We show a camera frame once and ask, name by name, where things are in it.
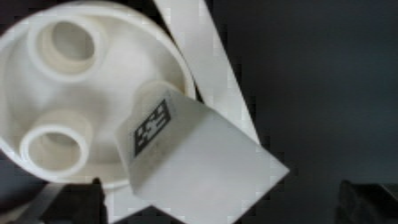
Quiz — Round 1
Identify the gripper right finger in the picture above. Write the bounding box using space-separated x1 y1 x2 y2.
334 180 398 224

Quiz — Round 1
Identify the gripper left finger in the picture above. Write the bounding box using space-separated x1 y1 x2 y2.
11 178 107 224

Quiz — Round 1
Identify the white stool leg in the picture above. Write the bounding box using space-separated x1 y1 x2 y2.
116 81 288 224

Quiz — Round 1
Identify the white round stool seat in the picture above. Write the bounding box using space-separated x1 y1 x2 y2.
0 0 196 188

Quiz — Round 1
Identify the white right fence bar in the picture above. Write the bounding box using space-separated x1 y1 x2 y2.
103 0 263 224

